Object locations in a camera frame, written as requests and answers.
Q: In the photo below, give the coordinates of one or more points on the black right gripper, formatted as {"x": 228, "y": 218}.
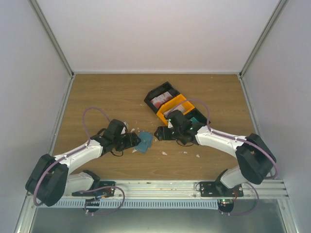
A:
{"x": 162, "y": 132}

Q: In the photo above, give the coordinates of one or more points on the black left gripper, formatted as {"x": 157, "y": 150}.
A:
{"x": 131, "y": 141}

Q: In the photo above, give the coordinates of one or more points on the teal leather card holder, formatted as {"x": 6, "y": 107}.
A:
{"x": 146, "y": 142}

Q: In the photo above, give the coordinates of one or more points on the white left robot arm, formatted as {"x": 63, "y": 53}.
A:
{"x": 53, "y": 177}

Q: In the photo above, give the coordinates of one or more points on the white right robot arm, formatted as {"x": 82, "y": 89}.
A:
{"x": 254, "y": 158}

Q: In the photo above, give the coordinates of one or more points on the teal card holder stack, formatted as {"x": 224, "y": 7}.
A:
{"x": 194, "y": 120}

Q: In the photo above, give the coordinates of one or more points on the pink white card stack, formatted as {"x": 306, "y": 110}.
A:
{"x": 183, "y": 109}

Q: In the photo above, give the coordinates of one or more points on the red white card stack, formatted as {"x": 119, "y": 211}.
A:
{"x": 159, "y": 100}

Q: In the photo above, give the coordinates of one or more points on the black storage bin with cards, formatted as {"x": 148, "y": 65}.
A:
{"x": 158, "y": 91}

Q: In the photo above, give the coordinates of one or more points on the black storage bin with holders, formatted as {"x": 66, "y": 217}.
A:
{"x": 194, "y": 112}

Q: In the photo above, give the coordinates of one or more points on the yellow storage bin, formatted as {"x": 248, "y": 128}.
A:
{"x": 172, "y": 103}

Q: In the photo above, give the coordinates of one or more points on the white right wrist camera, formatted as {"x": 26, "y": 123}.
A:
{"x": 169, "y": 124}

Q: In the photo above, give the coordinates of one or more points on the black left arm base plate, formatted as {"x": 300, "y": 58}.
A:
{"x": 94, "y": 197}

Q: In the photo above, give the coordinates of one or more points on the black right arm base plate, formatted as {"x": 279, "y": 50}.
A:
{"x": 226, "y": 197}

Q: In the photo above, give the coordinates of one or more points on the grey slotted cable duct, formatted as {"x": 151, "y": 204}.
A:
{"x": 139, "y": 204}

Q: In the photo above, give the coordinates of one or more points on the aluminium mounting rail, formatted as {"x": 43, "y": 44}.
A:
{"x": 164, "y": 190}

